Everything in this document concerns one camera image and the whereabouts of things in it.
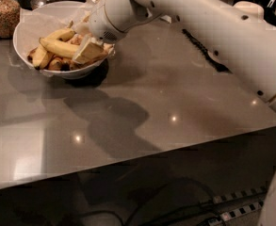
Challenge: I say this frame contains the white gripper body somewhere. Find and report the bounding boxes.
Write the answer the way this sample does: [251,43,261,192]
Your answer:
[89,0,133,44]

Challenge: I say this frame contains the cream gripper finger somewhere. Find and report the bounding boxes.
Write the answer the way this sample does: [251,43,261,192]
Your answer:
[73,35,108,64]
[73,15,90,36]

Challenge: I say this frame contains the long yellow front banana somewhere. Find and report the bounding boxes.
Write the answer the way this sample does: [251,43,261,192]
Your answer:
[39,38,79,58]

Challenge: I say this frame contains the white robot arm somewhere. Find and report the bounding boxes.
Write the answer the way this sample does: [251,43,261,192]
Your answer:
[75,0,276,112]

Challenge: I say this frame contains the brown spotted back banana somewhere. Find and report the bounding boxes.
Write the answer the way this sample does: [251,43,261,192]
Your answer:
[68,34,83,45]

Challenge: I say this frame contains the dark overripe bottom banana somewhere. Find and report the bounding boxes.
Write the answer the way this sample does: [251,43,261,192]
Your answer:
[46,56,81,72]

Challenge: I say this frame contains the white bowl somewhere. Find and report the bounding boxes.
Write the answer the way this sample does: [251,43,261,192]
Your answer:
[12,0,111,81]

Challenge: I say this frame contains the white paper bowl liner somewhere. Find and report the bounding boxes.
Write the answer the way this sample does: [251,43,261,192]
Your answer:
[13,1,114,80]

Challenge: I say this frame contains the yellow left banana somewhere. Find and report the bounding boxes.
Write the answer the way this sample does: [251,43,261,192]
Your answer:
[32,27,75,70]

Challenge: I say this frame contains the left glass grain jar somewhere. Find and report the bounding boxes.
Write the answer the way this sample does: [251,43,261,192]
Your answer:
[0,0,21,39]

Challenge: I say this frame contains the black rubber mat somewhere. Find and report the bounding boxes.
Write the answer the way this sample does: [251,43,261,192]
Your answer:
[182,29,231,73]

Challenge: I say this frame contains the right stack paper bowls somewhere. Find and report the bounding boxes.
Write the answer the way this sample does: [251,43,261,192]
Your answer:
[234,1,264,20]

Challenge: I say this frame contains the upper power strip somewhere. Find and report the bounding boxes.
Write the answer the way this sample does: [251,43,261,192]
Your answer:
[200,186,268,210]

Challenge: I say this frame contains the power strip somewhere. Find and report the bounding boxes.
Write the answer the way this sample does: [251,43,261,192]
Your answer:
[206,200,264,226]
[200,186,268,210]

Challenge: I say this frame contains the lower power strip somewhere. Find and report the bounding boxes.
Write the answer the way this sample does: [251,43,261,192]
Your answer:
[206,200,264,226]

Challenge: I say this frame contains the black floor cable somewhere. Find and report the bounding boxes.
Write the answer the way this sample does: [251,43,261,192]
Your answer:
[80,177,217,226]

